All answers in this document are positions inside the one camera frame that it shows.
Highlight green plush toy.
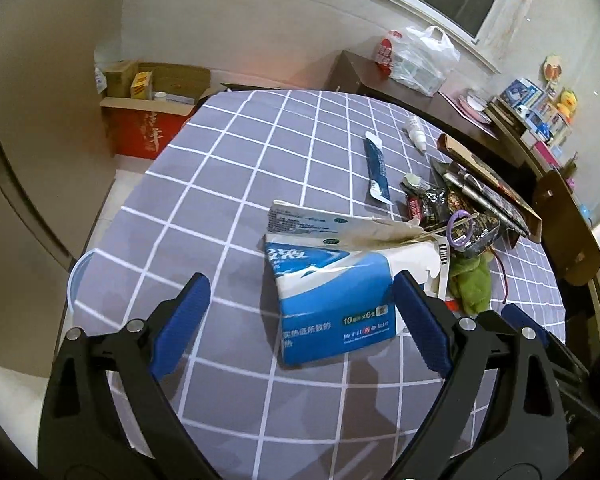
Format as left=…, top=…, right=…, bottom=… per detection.
left=448, top=252, right=493, bottom=316

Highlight blue tissue pack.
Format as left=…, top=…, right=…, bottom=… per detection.
left=265, top=200, right=450, bottom=366

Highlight wooden chair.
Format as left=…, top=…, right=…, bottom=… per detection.
left=532, top=170, right=600, bottom=286

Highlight blue plastic bucket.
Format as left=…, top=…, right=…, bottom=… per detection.
left=66, top=249, right=95, bottom=313

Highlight brown flat box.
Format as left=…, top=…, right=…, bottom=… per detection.
left=437, top=133, right=542, bottom=243

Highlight blue white tube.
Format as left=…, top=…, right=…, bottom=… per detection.
left=364, top=131, right=392, bottom=205

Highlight small white bottle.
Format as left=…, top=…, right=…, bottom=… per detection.
left=404, top=115, right=427, bottom=153

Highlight yellow duck toy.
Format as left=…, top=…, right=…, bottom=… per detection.
left=556, top=89, right=578, bottom=122

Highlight grey checked tablecloth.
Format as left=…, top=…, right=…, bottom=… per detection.
left=61, top=88, right=567, bottom=480

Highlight dark wooden cabinet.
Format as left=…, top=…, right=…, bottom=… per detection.
left=324, top=51, right=533, bottom=174

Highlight stacked white bowls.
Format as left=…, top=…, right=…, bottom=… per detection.
left=458, top=89, right=491, bottom=125

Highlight beige refrigerator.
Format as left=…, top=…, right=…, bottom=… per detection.
left=0, top=0, right=114, bottom=377

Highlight white plastic bag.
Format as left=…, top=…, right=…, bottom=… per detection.
left=374, top=26, right=460, bottom=96

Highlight red cardboard box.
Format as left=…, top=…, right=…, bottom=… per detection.
left=100, top=61, right=225, bottom=159

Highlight yellow small box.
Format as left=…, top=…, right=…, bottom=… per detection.
left=130, top=70, right=154, bottom=100

